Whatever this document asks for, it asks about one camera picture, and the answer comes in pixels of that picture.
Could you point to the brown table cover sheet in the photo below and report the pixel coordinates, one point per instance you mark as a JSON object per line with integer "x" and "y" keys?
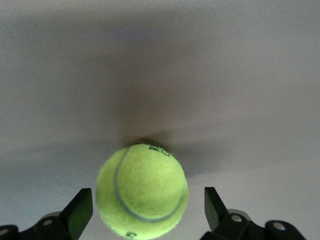
{"x": 75, "y": 75}

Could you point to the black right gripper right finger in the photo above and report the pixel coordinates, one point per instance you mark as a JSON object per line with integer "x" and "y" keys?
{"x": 217, "y": 217}

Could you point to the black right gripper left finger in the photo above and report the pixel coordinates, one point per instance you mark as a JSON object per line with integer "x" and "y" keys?
{"x": 75, "y": 215}

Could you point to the yellow tennis ball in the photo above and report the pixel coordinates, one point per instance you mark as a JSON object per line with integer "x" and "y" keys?
{"x": 142, "y": 190}

